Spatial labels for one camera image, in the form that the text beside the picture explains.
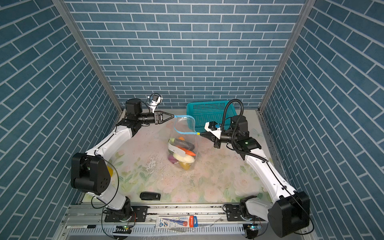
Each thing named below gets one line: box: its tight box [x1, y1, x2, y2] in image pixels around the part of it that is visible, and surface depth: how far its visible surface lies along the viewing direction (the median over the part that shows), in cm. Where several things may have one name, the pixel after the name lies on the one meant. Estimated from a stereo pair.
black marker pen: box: [65, 225, 97, 229], surface depth 71 cm
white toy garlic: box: [173, 153, 195, 163], surface depth 85 cm
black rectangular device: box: [139, 192, 161, 201], surface depth 79 cm
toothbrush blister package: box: [155, 215, 199, 229], surface depth 72 cm
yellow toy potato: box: [178, 161, 192, 171], surface depth 86 cm
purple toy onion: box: [167, 153, 178, 164], surface depth 88 cm
